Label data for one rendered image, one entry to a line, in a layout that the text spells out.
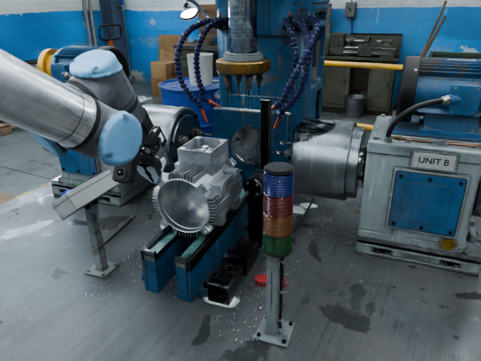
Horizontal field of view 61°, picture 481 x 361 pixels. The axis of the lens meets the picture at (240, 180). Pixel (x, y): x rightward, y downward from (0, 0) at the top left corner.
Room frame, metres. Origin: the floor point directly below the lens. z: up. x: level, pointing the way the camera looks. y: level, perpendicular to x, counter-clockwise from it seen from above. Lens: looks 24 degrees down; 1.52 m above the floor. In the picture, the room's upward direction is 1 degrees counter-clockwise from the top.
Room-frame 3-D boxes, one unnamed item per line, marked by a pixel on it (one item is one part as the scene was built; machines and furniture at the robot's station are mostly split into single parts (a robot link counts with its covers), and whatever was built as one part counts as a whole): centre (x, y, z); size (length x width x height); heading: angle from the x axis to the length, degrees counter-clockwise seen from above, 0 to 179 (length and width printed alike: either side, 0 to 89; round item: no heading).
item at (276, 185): (0.74, -0.08, 1.19); 0.06 x 0.06 x 0.04
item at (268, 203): (0.74, -0.08, 1.14); 0.06 x 0.06 x 0.04
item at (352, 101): (5.55, -1.58, 0.14); 0.30 x 0.30 x 0.27
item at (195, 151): (1.10, 0.10, 1.11); 0.12 x 0.11 x 0.07; 158
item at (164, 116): (1.49, 0.33, 1.04); 0.37 x 0.25 x 0.25; 68
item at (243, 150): (1.44, -0.03, 1.02); 0.15 x 0.02 x 0.15; 68
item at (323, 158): (1.23, -0.31, 1.04); 0.41 x 0.25 x 0.25; 68
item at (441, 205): (1.13, -0.55, 0.99); 0.35 x 0.31 x 0.37; 68
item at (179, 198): (1.06, 0.12, 1.02); 0.20 x 0.19 x 0.19; 158
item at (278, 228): (0.74, -0.08, 1.10); 0.06 x 0.06 x 0.04
